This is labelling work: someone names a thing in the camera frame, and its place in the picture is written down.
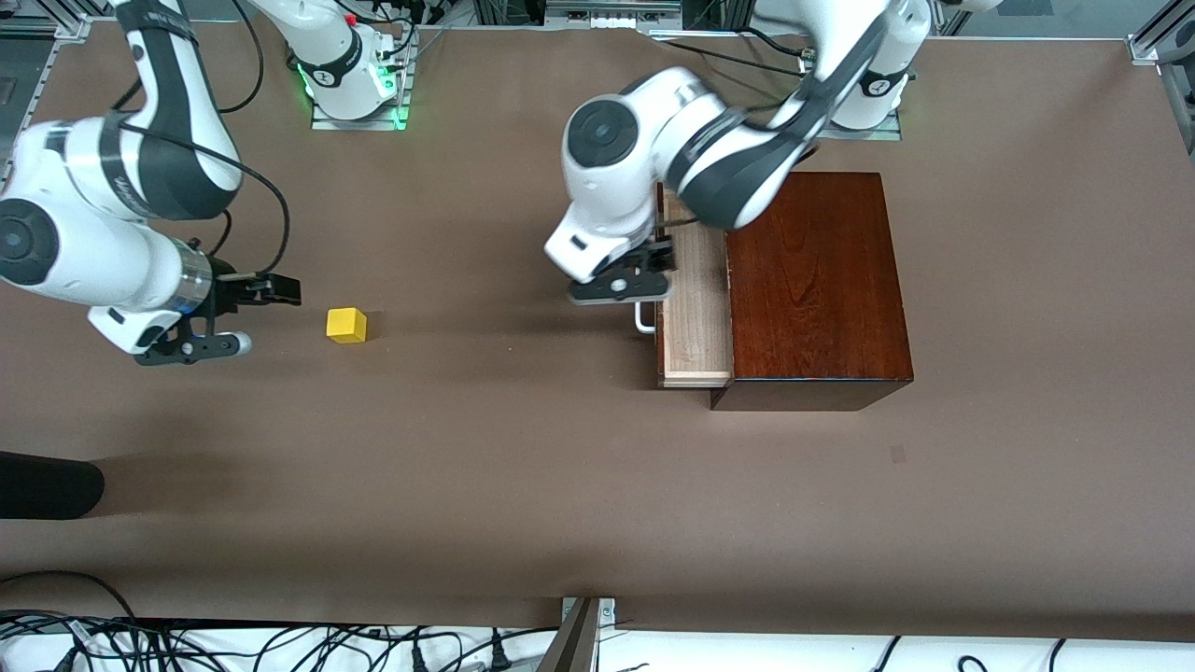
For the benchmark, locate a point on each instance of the black cylindrical object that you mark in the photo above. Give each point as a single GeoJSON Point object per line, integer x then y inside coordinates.
{"type": "Point", "coordinates": [47, 485]}

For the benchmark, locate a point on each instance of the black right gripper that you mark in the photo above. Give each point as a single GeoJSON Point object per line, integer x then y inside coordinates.
{"type": "Point", "coordinates": [227, 286]}

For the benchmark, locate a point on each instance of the aluminium frame rail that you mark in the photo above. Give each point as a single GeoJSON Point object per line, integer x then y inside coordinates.
{"type": "Point", "coordinates": [47, 70]}
{"type": "Point", "coordinates": [1167, 56]}

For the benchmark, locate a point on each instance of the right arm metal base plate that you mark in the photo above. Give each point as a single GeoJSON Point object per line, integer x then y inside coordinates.
{"type": "Point", "coordinates": [322, 121]}

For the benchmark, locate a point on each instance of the metal post with bracket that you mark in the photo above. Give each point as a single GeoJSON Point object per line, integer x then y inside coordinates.
{"type": "Point", "coordinates": [583, 621]}

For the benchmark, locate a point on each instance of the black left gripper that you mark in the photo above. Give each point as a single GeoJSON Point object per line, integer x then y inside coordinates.
{"type": "Point", "coordinates": [656, 254]}

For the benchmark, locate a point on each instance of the yellow cube block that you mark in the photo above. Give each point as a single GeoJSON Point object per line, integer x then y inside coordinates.
{"type": "Point", "coordinates": [345, 325]}

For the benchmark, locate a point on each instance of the dark brown wooden box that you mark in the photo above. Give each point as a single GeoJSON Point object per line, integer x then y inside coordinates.
{"type": "Point", "coordinates": [822, 299]}

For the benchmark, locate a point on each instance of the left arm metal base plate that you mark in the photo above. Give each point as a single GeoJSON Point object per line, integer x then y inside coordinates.
{"type": "Point", "coordinates": [882, 133]}

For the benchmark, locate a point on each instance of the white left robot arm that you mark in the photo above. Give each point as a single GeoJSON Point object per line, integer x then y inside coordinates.
{"type": "Point", "coordinates": [616, 159]}

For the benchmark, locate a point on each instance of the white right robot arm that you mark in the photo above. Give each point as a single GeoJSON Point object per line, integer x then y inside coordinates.
{"type": "Point", "coordinates": [93, 261]}

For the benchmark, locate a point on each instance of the silver metal bar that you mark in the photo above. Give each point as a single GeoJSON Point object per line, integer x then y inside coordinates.
{"type": "Point", "coordinates": [611, 14]}

